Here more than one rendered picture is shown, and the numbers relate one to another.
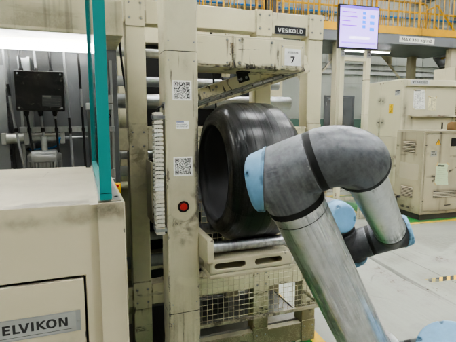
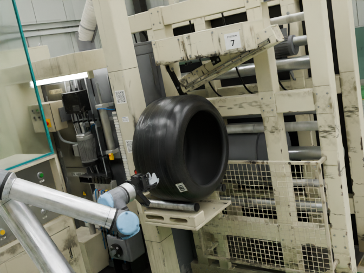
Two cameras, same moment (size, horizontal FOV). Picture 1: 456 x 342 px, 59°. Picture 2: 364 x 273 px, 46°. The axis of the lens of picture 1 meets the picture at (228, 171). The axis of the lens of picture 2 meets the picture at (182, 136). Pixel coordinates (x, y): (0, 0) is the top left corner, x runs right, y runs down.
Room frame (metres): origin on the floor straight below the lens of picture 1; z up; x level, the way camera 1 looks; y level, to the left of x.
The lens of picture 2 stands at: (0.51, -2.04, 1.72)
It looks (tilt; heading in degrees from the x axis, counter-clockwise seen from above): 12 degrees down; 58
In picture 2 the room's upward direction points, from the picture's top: 11 degrees counter-clockwise
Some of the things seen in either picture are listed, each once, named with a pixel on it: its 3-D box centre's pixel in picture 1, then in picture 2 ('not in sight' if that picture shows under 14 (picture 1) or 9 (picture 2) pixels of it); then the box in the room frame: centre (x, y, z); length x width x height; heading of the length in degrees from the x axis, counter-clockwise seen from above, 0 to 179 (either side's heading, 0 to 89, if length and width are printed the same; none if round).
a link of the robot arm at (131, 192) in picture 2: not in sight; (125, 193); (1.25, -0.28, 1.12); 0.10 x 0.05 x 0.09; 110
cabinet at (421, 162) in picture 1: (433, 172); not in sight; (5.80, -3.02, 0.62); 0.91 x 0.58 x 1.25; 106
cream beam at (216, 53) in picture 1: (238, 56); (207, 43); (2.03, -0.05, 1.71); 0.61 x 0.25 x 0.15; 110
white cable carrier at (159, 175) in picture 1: (159, 174); (125, 149); (1.55, 0.27, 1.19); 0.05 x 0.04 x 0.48; 20
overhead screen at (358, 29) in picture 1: (357, 27); not in sight; (5.46, -1.71, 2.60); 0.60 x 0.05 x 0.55; 106
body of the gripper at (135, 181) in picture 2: not in sight; (137, 185); (1.33, -0.25, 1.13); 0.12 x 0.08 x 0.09; 20
